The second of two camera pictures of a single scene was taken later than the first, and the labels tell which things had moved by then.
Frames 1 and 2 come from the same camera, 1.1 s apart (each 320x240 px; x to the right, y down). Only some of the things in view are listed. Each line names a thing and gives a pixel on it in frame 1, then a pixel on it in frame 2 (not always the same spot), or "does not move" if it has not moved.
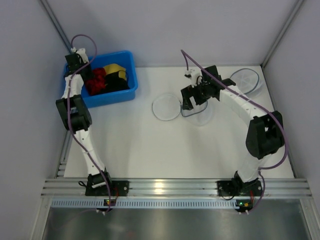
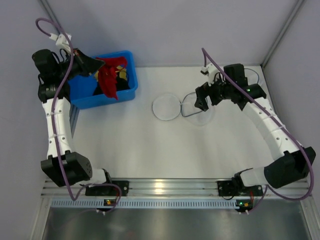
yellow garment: x=114 y=67 does not move
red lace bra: x=97 y=82 → x=107 y=74
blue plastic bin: x=126 y=58 does not move
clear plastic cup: x=168 y=107 does not move
